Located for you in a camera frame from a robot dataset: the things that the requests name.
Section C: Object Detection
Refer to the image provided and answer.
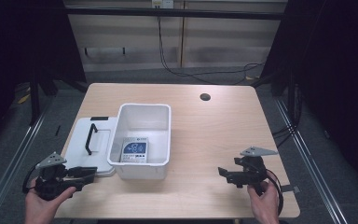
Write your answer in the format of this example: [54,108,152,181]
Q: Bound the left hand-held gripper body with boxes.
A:
[34,151,86,202]

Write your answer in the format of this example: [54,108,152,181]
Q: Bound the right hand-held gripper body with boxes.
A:
[233,146,280,197]

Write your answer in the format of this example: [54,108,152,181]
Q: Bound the person's left hand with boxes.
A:
[24,185,77,224]

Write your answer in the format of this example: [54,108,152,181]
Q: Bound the person's right hand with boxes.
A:
[246,180,281,224]

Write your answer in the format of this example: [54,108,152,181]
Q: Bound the grey tape strip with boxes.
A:
[281,185,301,194]

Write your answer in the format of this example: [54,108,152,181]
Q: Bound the blue and white carton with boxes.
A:
[119,136,150,164]

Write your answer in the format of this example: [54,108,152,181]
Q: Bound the white plastic storage box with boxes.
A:
[106,103,172,181]

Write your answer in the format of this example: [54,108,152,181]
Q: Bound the black metal stand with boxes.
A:
[28,69,42,127]

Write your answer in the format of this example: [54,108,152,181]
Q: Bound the yellow floor tape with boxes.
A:
[16,92,32,105]

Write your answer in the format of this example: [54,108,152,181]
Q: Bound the left hand-held gripper cable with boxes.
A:
[21,163,41,194]

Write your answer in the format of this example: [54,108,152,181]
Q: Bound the hand-held gripper cable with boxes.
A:
[21,163,41,194]
[264,168,284,217]

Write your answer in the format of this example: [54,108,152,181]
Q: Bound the white lid with black handle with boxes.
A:
[63,116,119,178]

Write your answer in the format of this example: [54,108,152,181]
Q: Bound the right hand-held gripper cable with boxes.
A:
[264,168,284,217]

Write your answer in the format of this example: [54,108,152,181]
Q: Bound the metal floor rail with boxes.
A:
[273,97,351,224]
[0,102,54,224]

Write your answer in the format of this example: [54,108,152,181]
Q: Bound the black floor cables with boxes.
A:
[271,122,297,148]

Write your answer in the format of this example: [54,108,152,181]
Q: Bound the long black wall cable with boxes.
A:
[157,16,266,86]

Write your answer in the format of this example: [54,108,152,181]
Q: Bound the black horizontal frame bar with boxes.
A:
[64,7,289,21]

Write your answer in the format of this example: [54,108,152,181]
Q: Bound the white wall socket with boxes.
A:
[151,0,175,9]

